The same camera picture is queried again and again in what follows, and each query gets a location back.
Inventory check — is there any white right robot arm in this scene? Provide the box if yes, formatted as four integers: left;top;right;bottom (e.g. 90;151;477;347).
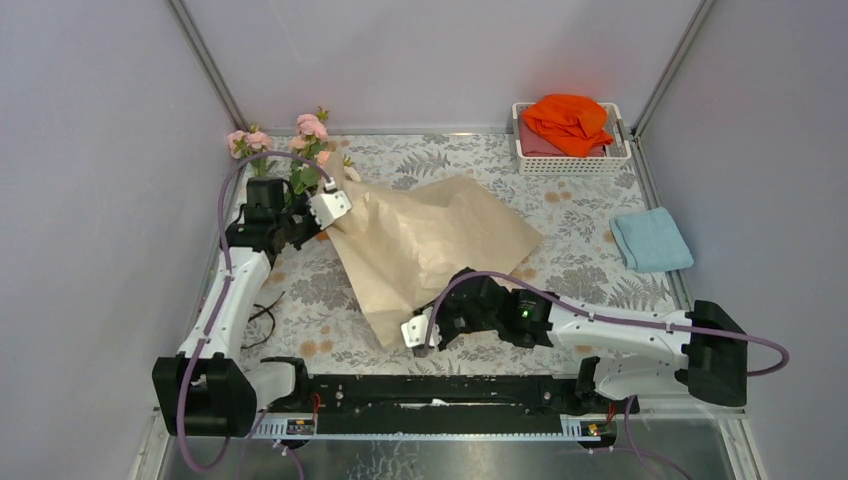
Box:
400;268;748;415

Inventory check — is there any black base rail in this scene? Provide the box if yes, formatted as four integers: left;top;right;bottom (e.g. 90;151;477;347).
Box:
270;359;640;437

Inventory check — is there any pink fake flower bunch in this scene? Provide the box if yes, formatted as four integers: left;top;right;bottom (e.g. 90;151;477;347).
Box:
289;107;336;194

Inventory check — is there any floral patterned table mat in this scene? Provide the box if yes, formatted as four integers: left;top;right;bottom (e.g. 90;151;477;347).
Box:
239;134;675;375

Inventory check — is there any white perforated plastic basket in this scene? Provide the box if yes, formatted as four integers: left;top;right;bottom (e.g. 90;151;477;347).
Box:
511;102;632;176

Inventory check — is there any brown kraft wrapping paper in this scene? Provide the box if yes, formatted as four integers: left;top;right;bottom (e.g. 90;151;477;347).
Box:
325;152;543;348

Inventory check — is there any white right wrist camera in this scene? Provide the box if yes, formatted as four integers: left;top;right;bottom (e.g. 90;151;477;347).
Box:
400;314;441;349

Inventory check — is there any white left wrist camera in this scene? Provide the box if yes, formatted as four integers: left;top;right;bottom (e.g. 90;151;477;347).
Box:
308;190;352;230

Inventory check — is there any orange folded cloth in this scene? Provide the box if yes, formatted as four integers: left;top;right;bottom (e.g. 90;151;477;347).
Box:
521;94;607;132

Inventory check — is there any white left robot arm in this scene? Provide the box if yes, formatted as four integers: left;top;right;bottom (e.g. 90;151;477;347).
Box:
152;177;319;437

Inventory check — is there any pink fake flower stem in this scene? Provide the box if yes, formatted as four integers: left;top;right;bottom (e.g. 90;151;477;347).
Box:
226;125;274;177

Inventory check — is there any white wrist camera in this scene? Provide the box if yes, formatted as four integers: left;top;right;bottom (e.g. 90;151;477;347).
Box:
400;314;441;349
308;190;352;230

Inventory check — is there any light blue towel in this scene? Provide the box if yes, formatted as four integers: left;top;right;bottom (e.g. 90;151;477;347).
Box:
610;207;694;273

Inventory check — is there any pink folded cloth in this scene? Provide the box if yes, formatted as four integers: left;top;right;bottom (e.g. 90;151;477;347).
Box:
519;118;614;158

